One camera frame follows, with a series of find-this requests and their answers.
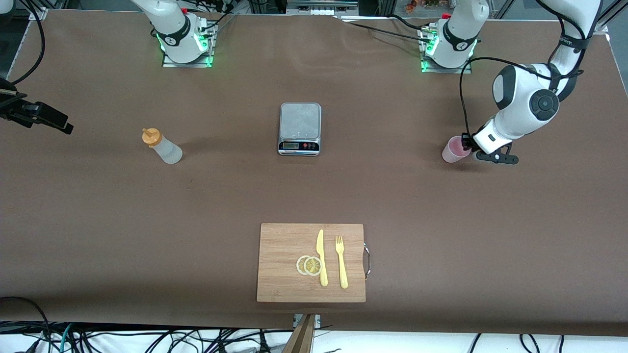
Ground pink plastic cup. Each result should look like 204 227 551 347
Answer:
442 136 472 163

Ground clear sauce bottle orange cap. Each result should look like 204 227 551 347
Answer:
142 127 183 165

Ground silver digital kitchen scale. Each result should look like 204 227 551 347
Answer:
278 102 322 156

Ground yellow plastic fork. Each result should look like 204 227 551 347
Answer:
335 235 349 289

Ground yellow plastic knife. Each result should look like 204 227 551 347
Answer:
316 229 328 287

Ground white power strip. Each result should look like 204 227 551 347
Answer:
287 0 359 15

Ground bamboo cutting board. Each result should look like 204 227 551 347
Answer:
256 223 366 303

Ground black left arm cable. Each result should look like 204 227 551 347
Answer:
459 0 602 143

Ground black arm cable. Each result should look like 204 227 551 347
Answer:
459 0 602 143
7 0 46 86

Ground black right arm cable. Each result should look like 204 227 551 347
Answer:
7 0 46 86

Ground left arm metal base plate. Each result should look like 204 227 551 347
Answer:
421 27 472 74

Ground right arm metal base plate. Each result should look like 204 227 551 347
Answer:
162 20 214 68

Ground short black table cable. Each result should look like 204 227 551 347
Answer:
390 14 432 31

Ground long black table cable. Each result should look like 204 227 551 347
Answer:
336 16 432 45

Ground thick black floor cable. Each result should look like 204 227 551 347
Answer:
0 296 52 353

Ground black base plug cable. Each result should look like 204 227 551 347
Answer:
199 0 241 37

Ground teal floor cable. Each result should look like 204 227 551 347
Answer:
58 323 74 353

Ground tangled black floor cables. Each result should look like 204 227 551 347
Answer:
74 328 295 353

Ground wooden post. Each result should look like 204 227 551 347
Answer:
282 314 317 353

